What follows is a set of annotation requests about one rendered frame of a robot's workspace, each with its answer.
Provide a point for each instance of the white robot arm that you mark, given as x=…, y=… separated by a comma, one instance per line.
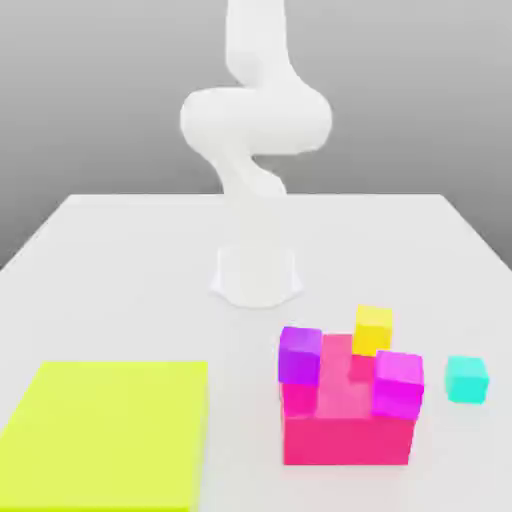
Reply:
x=256, y=120

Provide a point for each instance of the small purple cube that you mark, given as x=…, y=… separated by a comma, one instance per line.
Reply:
x=299, y=356

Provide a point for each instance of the small yellow cube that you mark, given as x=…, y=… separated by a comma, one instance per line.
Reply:
x=372, y=330

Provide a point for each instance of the small magenta cube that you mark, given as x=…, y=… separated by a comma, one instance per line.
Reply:
x=398, y=384

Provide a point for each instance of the small turquoise cube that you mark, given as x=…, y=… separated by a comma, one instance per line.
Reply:
x=466, y=379

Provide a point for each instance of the large pink box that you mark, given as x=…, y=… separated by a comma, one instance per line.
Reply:
x=344, y=438

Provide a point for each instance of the large yellow-green box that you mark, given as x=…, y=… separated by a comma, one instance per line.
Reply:
x=104, y=432

